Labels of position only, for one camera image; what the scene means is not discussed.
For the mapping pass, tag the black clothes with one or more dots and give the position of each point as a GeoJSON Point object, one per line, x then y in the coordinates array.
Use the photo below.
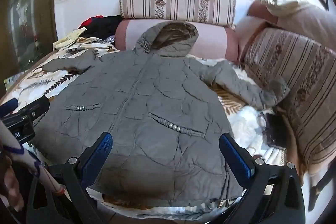
{"type": "Point", "coordinates": [105, 26]}

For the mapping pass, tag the wooden door with glass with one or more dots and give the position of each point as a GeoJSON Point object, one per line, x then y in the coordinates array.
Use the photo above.
{"type": "Point", "coordinates": [29, 16]}

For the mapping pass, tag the pink sofa cushion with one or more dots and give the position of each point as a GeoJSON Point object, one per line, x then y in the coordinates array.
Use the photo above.
{"type": "Point", "coordinates": [309, 22]}

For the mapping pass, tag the black phone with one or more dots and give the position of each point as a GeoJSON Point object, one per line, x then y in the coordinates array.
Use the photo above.
{"type": "Point", "coordinates": [277, 130]}

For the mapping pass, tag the person's left hand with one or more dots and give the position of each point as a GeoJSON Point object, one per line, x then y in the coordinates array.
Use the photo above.
{"type": "Point", "coordinates": [10, 184]}

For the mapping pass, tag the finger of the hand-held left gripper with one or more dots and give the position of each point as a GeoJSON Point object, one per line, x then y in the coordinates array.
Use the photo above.
{"type": "Point", "coordinates": [38, 105]}
{"type": "Point", "coordinates": [8, 106]}

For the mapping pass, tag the pale yellow cloth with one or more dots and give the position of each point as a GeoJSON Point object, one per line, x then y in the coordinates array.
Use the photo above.
{"type": "Point", "coordinates": [69, 39]}

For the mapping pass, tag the leaf print blanket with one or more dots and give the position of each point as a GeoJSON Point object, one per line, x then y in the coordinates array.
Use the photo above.
{"type": "Point", "coordinates": [31, 85]}

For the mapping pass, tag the grey quilted hooded jacket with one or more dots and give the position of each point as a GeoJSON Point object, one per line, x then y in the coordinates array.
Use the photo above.
{"type": "Point", "coordinates": [157, 98]}

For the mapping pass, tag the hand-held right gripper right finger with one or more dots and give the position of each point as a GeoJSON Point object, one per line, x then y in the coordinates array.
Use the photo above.
{"type": "Point", "coordinates": [236, 158]}

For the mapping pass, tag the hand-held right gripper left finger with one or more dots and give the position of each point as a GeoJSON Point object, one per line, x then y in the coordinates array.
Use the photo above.
{"type": "Point", "coordinates": [97, 153]}

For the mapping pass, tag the eyeglasses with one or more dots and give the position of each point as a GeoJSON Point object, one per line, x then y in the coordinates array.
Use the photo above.
{"type": "Point", "coordinates": [260, 119]}

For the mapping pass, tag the colourful magazine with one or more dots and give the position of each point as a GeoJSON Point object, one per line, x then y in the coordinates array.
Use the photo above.
{"type": "Point", "coordinates": [9, 81]}

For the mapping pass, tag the cream cloth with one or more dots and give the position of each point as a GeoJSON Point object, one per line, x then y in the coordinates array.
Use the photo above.
{"type": "Point", "coordinates": [281, 6]}

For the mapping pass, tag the long striped floral cushion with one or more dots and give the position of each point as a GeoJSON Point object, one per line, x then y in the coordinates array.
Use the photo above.
{"type": "Point", "coordinates": [302, 82]}

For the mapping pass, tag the red cloth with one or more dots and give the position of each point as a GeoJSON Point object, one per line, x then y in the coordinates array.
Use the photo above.
{"type": "Point", "coordinates": [88, 22]}

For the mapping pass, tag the pink bolster cushion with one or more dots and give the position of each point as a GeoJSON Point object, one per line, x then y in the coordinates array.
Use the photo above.
{"type": "Point", "coordinates": [215, 40]}

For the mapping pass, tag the purple patterned cloth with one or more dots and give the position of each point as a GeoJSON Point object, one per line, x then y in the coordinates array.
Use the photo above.
{"type": "Point", "coordinates": [111, 39]}

